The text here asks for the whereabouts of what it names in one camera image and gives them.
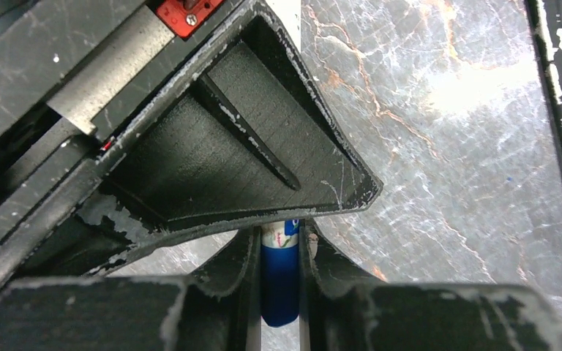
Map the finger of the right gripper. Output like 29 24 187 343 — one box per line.
75 1 382 233
0 213 237 289

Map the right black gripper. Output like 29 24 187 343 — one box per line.
0 1 258 271

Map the solid blue pen cap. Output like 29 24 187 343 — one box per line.
261 246 300 328

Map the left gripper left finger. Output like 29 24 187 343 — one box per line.
0 227 261 350

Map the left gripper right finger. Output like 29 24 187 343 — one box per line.
299 220 562 350

